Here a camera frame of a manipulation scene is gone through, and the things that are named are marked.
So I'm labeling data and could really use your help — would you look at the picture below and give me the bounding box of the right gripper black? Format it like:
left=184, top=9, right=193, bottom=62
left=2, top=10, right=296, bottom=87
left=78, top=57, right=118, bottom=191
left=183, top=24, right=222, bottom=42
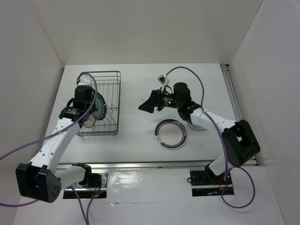
left=139, top=87, right=181, bottom=113

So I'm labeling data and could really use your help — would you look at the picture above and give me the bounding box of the blue floral small plate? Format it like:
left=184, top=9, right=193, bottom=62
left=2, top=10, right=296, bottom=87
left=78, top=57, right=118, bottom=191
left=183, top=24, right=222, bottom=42
left=92, top=92, right=107, bottom=120

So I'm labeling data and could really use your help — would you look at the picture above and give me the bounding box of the orange sunburst plate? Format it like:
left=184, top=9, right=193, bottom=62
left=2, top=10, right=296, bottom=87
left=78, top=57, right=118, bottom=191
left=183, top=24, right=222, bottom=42
left=83, top=115, right=96, bottom=128

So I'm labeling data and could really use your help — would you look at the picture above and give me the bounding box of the green red rimmed plate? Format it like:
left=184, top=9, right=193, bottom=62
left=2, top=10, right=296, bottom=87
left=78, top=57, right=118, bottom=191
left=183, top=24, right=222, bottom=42
left=154, top=119, right=188, bottom=150

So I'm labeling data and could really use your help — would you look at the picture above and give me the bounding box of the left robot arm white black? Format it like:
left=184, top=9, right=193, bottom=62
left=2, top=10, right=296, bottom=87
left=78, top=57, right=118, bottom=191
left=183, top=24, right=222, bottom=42
left=15, top=85, right=97, bottom=203

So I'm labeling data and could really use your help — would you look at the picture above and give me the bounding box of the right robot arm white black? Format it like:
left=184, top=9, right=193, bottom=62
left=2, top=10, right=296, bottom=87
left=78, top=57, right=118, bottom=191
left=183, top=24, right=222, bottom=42
left=138, top=82, right=261, bottom=184

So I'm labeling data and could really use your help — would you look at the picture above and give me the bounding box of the clear glass square plate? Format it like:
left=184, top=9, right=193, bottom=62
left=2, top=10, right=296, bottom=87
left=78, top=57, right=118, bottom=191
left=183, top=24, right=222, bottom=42
left=188, top=123, right=206, bottom=131

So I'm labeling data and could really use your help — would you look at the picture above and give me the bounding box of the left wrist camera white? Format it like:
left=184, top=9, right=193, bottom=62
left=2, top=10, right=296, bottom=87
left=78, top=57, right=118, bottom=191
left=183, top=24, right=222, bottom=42
left=76, top=75, right=92, bottom=86

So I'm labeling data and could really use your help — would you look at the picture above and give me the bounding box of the grey wire dish rack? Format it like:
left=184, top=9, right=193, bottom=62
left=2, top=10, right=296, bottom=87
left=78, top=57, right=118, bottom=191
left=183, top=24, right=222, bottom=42
left=77, top=70, right=121, bottom=137

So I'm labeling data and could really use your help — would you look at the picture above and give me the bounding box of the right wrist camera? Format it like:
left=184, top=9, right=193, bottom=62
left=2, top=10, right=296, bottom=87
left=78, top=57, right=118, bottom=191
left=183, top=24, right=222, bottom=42
left=157, top=75, right=170, bottom=90

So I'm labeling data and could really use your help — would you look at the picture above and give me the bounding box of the aluminium front rail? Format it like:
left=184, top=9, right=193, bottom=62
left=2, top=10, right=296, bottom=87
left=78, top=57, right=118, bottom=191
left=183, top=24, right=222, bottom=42
left=57, top=160, right=211, bottom=170

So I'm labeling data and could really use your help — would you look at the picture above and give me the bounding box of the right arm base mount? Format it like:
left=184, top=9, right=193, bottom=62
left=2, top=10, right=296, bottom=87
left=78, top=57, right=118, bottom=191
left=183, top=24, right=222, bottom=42
left=187, top=171, right=234, bottom=197

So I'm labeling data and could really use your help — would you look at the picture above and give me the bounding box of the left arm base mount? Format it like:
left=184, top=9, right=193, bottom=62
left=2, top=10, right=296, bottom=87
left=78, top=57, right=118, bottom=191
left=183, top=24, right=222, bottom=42
left=71, top=172, right=108, bottom=199

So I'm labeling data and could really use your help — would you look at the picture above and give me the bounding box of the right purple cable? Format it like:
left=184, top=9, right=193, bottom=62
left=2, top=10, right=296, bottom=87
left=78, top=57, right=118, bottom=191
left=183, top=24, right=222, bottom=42
left=164, top=67, right=255, bottom=209

